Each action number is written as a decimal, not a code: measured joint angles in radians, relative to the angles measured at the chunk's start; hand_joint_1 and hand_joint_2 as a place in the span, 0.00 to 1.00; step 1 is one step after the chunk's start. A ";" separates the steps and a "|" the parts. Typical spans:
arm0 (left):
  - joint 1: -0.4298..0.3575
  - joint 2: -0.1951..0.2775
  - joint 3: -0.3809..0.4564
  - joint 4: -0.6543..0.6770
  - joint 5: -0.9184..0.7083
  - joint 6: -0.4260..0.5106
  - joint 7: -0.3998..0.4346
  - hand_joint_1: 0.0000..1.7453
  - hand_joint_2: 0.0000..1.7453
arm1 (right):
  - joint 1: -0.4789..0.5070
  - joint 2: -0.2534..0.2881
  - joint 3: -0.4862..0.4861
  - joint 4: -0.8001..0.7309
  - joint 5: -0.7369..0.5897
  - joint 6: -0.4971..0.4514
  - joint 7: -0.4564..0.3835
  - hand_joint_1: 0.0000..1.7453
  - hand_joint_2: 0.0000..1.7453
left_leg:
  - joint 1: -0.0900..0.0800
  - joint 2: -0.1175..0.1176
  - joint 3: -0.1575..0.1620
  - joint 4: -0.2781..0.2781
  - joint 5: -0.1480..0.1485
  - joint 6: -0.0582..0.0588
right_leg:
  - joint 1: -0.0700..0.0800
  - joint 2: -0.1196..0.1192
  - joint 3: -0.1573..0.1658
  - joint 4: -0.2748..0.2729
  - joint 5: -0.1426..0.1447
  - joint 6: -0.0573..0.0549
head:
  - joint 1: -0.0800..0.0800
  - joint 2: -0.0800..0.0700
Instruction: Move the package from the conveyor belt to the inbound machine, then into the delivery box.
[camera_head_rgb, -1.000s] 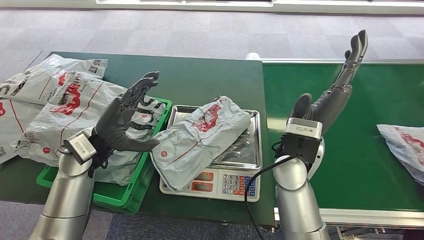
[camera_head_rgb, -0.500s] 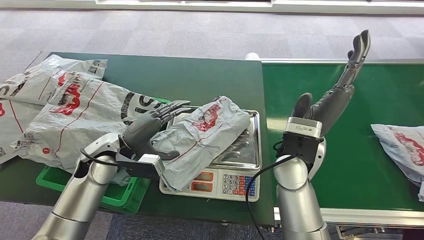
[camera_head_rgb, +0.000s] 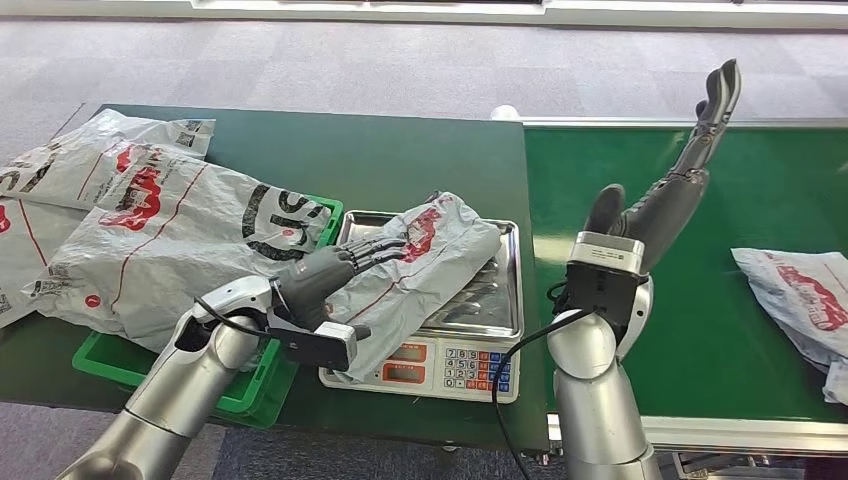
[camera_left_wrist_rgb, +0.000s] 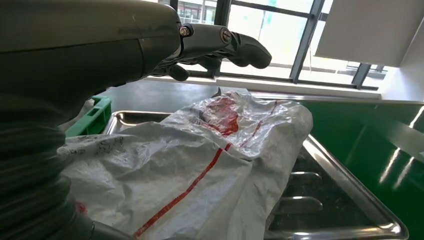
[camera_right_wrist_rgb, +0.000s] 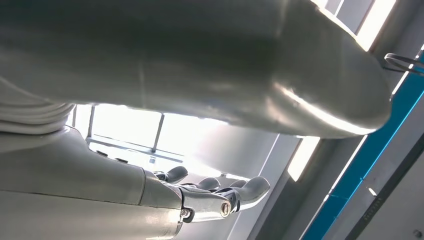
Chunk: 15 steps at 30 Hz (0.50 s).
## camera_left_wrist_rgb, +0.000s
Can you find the small grey plastic mailer package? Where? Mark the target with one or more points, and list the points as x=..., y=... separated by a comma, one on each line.
x=185, y=159

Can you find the white roller blind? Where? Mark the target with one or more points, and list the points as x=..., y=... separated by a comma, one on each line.
x=364, y=30

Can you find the green plastic crate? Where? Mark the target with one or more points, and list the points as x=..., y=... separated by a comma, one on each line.
x=92, y=119

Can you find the green conveyor belt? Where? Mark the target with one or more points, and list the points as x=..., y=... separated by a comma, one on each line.
x=364, y=132

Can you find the dark window frame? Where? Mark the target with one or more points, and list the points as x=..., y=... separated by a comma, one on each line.
x=304, y=39

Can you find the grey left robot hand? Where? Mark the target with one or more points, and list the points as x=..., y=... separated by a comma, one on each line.
x=82, y=43

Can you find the white electronic scale, steel pan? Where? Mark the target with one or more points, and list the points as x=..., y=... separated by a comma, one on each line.
x=331, y=198

